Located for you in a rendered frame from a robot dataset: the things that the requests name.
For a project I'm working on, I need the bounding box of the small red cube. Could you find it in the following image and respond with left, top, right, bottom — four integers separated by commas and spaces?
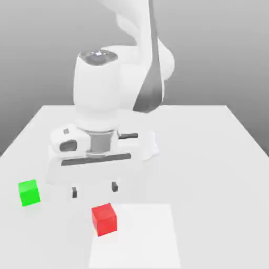
91, 202, 118, 237

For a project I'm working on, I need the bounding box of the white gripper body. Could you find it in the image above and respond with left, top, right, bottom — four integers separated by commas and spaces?
46, 149, 140, 187

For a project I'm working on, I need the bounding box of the small green cube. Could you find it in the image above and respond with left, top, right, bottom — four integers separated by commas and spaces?
17, 179, 41, 207

